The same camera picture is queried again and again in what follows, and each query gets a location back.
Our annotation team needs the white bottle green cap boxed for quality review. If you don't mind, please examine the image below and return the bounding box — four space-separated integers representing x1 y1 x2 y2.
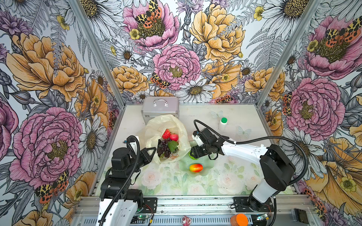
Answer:
218 117 228 131

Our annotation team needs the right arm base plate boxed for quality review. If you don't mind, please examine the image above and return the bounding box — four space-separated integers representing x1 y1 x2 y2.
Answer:
230 196 274 212

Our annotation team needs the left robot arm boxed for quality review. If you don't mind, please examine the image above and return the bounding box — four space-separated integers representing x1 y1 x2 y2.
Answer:
96 147 157 226

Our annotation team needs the red pink apple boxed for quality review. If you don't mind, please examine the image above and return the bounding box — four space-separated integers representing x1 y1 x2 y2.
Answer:
169 133 179 142

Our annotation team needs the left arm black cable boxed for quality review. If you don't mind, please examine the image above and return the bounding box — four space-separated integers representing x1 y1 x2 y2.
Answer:
97 135 141 226

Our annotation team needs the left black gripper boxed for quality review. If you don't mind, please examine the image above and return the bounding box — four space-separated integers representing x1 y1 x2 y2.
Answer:
126 147 156 175

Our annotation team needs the green circuit board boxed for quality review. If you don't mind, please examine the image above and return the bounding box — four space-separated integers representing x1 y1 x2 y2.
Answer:
256 213 269 221

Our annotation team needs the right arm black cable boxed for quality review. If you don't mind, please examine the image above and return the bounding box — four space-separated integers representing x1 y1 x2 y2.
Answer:
193 119 309 226

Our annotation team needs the silver metal case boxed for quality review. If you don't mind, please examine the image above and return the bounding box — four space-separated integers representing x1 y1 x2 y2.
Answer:
141 97 179 124

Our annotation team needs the red strawberry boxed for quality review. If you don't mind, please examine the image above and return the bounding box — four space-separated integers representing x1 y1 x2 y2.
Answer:
162 129 171 140

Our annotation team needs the red white small object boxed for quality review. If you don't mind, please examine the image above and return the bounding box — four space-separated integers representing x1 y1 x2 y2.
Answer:
182 216 192 226

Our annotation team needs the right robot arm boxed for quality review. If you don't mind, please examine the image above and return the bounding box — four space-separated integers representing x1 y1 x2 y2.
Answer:
190 128 296 211

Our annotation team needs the orange round cap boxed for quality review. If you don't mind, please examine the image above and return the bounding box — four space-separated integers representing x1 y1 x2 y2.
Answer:
230 213 248 226

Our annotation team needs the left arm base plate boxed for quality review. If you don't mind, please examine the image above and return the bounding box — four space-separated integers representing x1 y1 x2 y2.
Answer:
136 197 158 214

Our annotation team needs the green bumpy fruit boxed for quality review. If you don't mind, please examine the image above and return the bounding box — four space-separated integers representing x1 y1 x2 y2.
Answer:
189 151 198 160

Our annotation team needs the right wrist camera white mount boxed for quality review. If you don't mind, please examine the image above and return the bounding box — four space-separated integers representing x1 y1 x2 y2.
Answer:
192 131 204 147

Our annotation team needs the purple grape bunch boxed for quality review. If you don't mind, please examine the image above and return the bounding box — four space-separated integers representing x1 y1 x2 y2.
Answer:
157 138 178 158

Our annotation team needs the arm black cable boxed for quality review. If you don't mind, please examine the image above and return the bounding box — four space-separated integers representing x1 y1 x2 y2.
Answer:
97 135 141 226
193 119 309 226

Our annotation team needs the aluminium front rail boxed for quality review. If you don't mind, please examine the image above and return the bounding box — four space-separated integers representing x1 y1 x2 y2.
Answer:
70 194 320 226

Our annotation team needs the translucent cream plastic bag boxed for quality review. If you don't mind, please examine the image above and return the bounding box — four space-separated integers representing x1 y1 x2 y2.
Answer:
138 115 191 165

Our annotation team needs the yellow orange mango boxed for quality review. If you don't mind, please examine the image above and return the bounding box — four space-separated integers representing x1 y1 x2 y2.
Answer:
189 163 203 173

